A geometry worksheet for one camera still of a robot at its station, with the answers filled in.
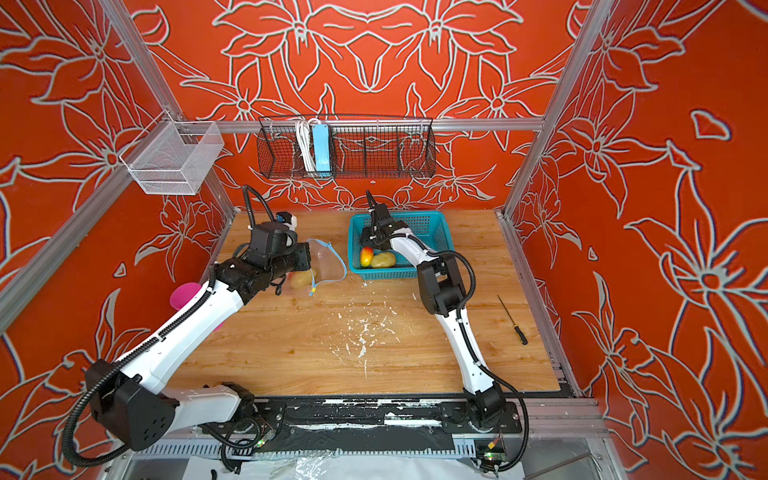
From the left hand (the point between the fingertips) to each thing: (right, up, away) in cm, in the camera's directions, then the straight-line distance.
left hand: (308, 246), depth 78 cm
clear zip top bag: (+3, -6, +11) cm, 13 cm away
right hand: (+13, +3, +29) cm, 32 cm away
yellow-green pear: (-6, -11, +14) cm, 19 cm away
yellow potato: (+20, -5, +20) cm, 29 cm away
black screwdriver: (+61, -26, +9) cm, 67 cm away
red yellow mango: (+14, -4, +22) cm, 27 cm away
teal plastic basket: (+38, +6, +30) cm, 49 cm away
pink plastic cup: (-35, -13, +1) cm, 37 cm away
